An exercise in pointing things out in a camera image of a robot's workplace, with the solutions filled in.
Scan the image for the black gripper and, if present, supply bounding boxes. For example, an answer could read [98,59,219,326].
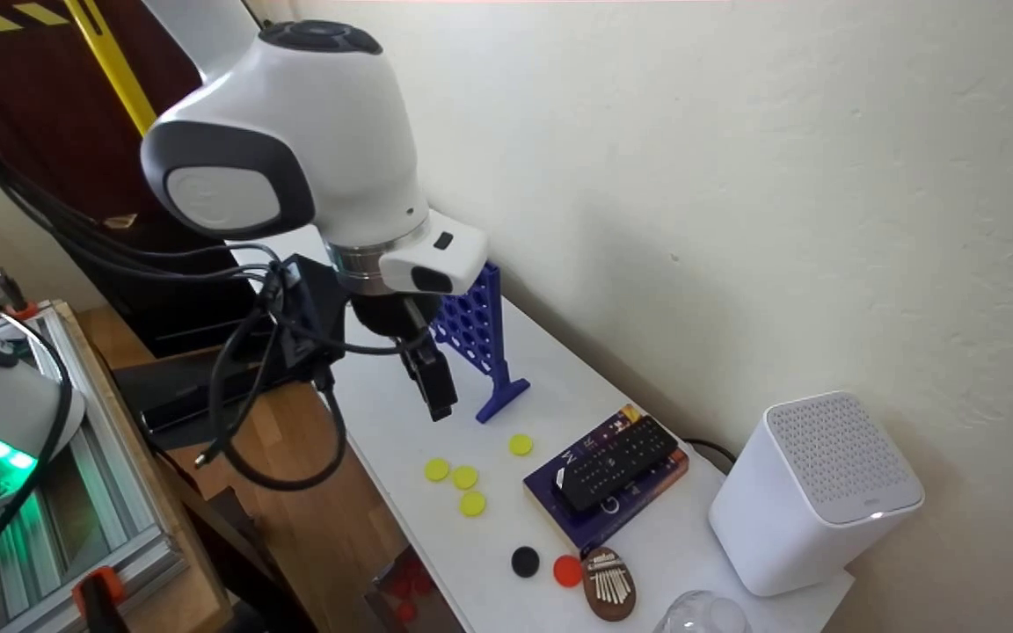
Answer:
[344,290,465,426]

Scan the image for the blue gameboard with holes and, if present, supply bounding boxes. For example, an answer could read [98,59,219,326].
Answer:
[424,258,535,428]

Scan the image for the orange round chip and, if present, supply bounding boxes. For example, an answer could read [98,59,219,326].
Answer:
[548,551,586,590]

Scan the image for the purple wooden game box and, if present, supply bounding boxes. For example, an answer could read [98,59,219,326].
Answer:
[520,402,693,555]

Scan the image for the black remote control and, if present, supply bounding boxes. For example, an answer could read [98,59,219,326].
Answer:
[555,420,680,516]

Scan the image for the red object under table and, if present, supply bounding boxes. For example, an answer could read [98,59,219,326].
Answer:
[370,545,465,633]

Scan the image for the black low shelf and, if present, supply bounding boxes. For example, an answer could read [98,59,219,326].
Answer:
[111,344,344,455]

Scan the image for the brown oval object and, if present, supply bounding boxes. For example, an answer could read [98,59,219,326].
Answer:
[580,545,641,625]

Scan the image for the clear glass dome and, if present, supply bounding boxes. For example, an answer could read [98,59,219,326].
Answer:
[649,589,754,633]

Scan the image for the orange clamp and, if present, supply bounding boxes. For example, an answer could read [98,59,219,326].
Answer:
[66,564,134,625]

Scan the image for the white perforated speaker box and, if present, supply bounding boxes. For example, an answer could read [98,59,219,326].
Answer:
[708,389,929,601]

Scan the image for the dark brown cabinet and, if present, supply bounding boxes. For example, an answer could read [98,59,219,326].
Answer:
[0,0,269,355]

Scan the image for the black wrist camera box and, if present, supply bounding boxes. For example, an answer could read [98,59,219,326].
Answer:
[274,258,355,380]

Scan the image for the black looping robot cable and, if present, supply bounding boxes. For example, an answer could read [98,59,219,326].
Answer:
[190,261,355,496]

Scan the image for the black speaker power cable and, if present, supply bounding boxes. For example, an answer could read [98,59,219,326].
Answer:
[680,431,745,476]

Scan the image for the aluminium frame rail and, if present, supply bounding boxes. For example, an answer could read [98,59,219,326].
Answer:
[0,294,181,633]

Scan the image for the black cable over machine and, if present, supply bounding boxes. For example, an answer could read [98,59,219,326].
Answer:
[0,312,78,611]

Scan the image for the black cable bundle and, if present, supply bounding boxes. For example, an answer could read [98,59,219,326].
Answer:
[0,99,288,294]

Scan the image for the small metal handle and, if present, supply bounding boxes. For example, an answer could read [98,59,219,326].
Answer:
[0,264,34,321]

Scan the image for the yellow strap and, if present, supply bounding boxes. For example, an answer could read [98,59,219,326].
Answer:
[61,0,161,137]

